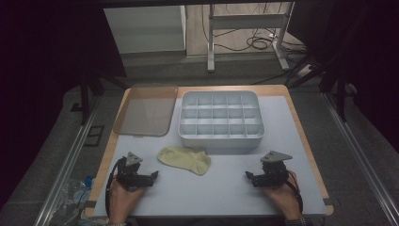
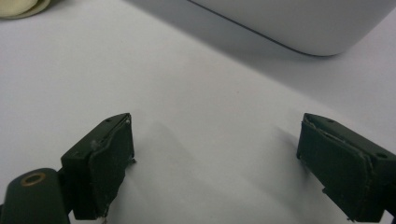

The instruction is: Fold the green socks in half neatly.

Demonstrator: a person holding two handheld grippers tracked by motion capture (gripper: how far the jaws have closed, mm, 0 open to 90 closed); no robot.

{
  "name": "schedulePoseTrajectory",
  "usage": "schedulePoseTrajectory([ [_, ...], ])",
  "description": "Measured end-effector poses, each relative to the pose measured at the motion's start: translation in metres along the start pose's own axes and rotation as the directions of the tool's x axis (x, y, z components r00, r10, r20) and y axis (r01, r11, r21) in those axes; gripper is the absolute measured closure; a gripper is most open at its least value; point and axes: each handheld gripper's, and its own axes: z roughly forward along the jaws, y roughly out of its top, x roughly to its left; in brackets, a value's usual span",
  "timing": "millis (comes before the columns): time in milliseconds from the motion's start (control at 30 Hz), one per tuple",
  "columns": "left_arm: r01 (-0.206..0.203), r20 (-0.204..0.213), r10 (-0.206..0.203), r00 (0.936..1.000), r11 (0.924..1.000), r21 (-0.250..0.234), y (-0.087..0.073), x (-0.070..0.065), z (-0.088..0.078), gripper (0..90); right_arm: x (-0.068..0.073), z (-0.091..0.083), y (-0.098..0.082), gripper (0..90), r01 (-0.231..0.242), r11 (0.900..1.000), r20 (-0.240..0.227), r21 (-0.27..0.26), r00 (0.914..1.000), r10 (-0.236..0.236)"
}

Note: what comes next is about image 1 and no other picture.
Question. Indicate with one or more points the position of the white power strip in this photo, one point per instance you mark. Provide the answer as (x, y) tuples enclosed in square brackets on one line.
[(305, 70)]

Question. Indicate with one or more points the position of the white cabinet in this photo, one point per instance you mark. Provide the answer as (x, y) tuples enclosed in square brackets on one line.
[(144, 29)]

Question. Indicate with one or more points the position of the black tripod stand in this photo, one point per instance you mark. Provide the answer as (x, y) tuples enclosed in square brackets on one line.
[(340, 91), (84, 100)]

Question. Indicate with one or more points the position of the person's left hand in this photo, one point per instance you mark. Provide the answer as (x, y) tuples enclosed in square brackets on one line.
[(120, 201)]

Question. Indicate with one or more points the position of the person's right hand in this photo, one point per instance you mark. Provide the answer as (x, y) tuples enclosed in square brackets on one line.
[(287, 197)]

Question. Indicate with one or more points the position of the clear plastic bags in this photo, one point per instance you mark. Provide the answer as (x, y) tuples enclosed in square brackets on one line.
[(75, 197)]

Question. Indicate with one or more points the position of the aluminium rail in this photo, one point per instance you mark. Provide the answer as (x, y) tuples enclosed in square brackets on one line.
[(66, 169), (360, 153)]

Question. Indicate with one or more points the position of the wooden table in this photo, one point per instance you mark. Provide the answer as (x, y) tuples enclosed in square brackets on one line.
[(103, 160)]

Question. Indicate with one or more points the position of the grey compartment storage box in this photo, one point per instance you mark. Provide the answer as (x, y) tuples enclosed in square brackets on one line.
[(219, 138)]

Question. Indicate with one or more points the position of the pale yellow sock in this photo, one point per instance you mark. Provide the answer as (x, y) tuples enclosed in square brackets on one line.
[(185, 158)]

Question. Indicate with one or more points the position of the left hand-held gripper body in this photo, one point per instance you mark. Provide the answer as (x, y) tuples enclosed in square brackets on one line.
[(128, 174)]

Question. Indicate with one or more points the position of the clear plastic box lid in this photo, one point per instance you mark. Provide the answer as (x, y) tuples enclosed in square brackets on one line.
[(146, 111)]

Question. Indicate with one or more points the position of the grey metal desk frame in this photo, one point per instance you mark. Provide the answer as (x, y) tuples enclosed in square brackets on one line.
[(247, 21)]

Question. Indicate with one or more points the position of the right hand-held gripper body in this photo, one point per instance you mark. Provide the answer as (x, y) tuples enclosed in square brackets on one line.
[(274, 172)]

